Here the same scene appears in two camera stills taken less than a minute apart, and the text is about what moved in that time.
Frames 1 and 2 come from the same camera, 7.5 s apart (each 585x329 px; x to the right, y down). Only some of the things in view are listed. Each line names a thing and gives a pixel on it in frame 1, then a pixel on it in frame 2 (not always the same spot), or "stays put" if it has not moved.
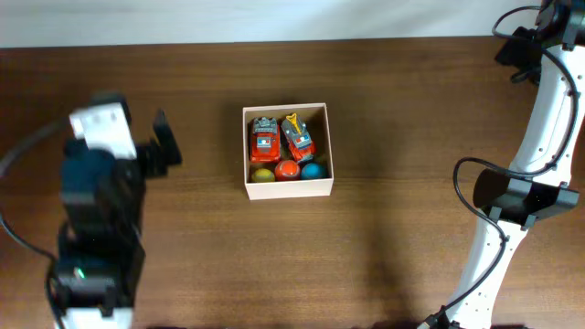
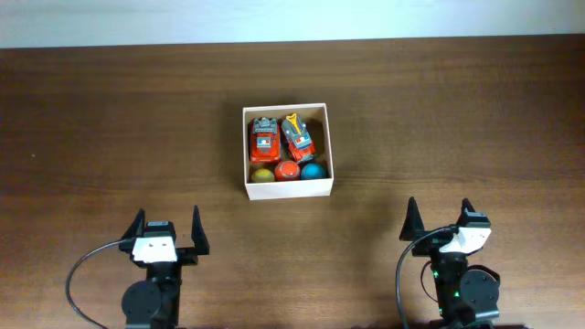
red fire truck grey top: x=265 y=140 stays put
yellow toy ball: x=262 y=175 stays put
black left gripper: x=159 y=152 to x=188 y=256
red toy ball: x=287 y=171 stays put
